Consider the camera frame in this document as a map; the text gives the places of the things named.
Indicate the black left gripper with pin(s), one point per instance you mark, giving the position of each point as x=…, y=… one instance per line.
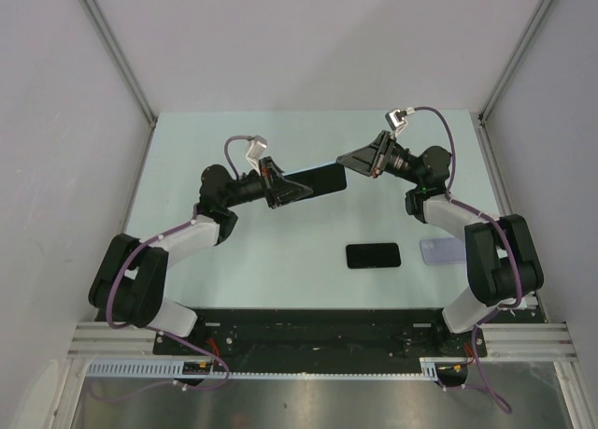
x=279, y=190

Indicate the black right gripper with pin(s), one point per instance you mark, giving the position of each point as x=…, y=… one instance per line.
x=372, y=159

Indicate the phone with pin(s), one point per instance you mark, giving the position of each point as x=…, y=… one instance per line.
x=373, y=256
x=322, y=180

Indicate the lilac phone case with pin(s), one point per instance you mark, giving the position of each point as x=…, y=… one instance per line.
x=442, y=251

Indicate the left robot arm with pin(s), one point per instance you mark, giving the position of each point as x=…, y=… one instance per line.
x=129, y=285

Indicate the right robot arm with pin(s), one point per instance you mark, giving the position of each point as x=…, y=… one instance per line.
x=502, y=264

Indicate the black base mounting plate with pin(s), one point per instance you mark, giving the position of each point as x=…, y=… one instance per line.
x=324, y=342

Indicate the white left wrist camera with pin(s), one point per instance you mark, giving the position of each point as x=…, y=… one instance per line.
x=257, y=145

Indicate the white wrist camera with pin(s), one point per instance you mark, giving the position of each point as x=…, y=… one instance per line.
x=257, y=145
x=397, y=120

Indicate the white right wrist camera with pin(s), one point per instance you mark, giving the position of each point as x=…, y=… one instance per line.
x=397, y=120

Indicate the right aluminium frame post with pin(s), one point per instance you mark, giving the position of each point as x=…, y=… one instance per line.
x=524, y=43

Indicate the aluminium frame post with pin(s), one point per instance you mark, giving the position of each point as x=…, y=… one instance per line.
x=524, y=43
x=117, y=56

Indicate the aluminium front rail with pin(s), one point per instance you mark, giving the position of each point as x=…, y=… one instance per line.
x=505, y=342

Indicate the left aluminium frame post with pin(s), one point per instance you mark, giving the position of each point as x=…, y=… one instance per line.
x=117, y=56

